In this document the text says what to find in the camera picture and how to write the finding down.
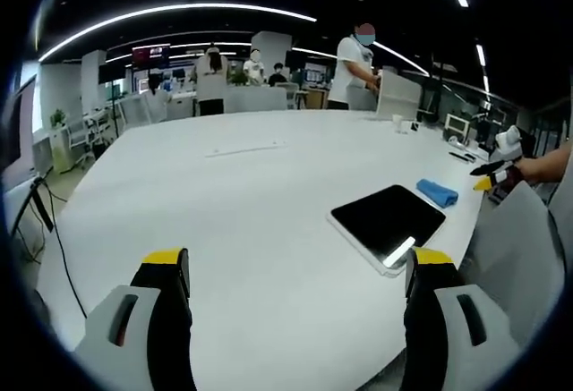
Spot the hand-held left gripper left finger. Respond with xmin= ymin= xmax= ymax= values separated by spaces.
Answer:
xmin=73 ymin=247 xmax=196 ymax=391

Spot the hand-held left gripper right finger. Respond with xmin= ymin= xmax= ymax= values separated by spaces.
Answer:
xmin=402 ymin=247 xmax=523 ymax=391

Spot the blue cleaning cloth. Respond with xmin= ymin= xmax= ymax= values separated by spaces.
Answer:
xmin=415 ymin=178 xmax=460 ymax=208

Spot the black mirror with white frame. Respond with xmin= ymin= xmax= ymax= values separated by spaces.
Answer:
xmin=329 ymin=183 xmax=449 ymax=279

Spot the person's right hand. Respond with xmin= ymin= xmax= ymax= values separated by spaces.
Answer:
xmin=512 ymin=157 xmax=542 ymax=185

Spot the small white monitor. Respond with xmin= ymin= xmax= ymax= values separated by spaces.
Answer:
xmin=444 ymin=113 xmax=472 ymax=140

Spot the grey chair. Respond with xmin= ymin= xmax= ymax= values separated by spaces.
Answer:
xmin=465 ymin=179 xmax=567 ymax=348

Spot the white open box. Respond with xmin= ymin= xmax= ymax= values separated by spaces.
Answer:
xmin=373 ymin=70 xmax=423 ymax=122

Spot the white office chair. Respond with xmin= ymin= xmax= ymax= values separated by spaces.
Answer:
xmin=65 ymin=113 xmax=98 ymax=166

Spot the potted green plant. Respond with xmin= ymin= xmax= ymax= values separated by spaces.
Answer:
xmin=48 ymin=107 xmax=69 ymax=131

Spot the large display on stand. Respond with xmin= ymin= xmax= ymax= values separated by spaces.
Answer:
xmin=0 ymin=72 xmax=56 ymax=236

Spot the black floor cable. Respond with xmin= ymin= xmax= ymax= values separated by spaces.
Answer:
xmin=26 ymin=175 xmax=89 ymax=320

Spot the red wall screen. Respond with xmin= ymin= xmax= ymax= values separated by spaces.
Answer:
xmin=132 ymin=43 xmax=172 ymax=69

